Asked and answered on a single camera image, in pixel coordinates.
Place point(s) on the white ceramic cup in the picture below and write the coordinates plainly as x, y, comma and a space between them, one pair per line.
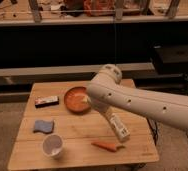
52, 146

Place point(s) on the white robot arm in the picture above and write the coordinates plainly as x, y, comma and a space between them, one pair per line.
105, 91

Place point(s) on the orange ceramic bowl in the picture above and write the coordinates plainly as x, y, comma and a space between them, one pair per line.
75, 100

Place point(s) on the white glue bottle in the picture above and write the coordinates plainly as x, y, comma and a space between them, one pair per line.
119, 128

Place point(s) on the wooden table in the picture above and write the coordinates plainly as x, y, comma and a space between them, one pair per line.
78, 133

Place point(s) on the blue sponge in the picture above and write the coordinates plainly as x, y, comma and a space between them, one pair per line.
42, 126

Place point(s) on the orange toy carrot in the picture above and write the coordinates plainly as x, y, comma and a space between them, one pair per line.
107, 146

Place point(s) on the black box on shelf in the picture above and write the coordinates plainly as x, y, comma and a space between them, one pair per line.
171, 59

